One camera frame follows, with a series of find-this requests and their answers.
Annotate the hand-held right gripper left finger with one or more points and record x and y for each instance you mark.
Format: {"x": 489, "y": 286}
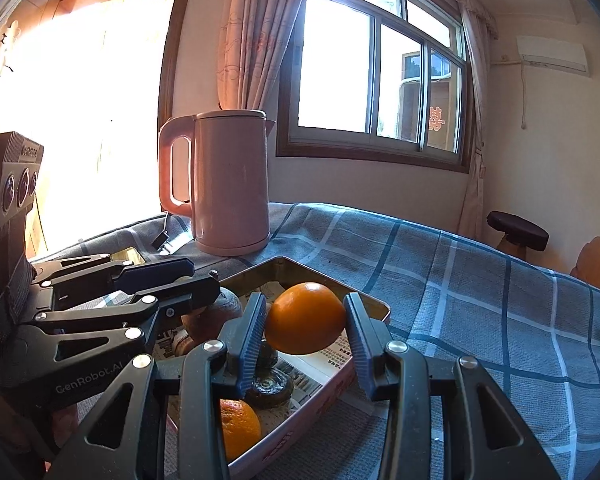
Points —
{"x": 250, "y": 340}

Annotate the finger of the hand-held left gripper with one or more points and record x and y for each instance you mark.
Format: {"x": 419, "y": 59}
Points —
{"x": 160, "y": 271}
{"x": 190, "y": 295}

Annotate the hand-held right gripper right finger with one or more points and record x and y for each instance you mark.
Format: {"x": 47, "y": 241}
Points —
{"x": 362, "y": 350}

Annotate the dark brown shiny fruit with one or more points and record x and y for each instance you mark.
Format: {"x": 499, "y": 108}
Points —
{"x": 270, "y": 387}

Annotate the orange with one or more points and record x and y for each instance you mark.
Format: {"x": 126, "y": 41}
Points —
{"x": 240, "y": 427}
{"x": 305, "y": 317}

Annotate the rectangular metal tin box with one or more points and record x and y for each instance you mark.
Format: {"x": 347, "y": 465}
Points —
{"x": 290, "y": 442}

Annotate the black kettle power plug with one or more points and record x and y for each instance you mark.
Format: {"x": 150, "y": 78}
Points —
{"x": 161, "y": 237}

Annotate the printed paper liner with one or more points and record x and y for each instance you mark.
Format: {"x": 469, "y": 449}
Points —
{"x": 310, "y": 375}

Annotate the blue plaid tablecloth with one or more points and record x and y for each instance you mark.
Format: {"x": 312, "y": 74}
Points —
{"x": 455, "y": 310}

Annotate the pink electric kettle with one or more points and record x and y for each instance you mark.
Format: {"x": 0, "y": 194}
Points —
{"x": 230, "y": 185}

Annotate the dark round stool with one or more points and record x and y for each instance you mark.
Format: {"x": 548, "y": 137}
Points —
{"x": 517, "y": 230}

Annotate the cream curtain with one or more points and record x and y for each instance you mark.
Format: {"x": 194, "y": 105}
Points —
{"x": 475, "y": 185}

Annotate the wooden balcony door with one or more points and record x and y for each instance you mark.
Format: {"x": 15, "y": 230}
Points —
{"x": 170, "y": 60}

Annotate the red paper window decoration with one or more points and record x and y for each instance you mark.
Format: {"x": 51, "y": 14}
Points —
{"x": 436, "y": 119}

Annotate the brown leather armchair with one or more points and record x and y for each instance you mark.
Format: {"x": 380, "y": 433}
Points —
{"x": 597, "y": 265}

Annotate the pink patterned curtain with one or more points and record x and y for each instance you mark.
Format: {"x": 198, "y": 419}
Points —
{"x": 260, "y": 35}

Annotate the white paper door decoration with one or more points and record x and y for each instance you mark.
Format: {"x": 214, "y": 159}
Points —
{"x": 0, "y": 55}

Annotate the sliding glass window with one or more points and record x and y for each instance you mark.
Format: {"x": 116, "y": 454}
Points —
{"x": 340, "y": 60}

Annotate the white air conditioner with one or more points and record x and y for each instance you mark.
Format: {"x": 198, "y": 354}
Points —
{"x": 555, "y": 55}

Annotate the cream curtain valance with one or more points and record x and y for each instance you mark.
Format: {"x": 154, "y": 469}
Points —
{"x": 472, "y": 10}

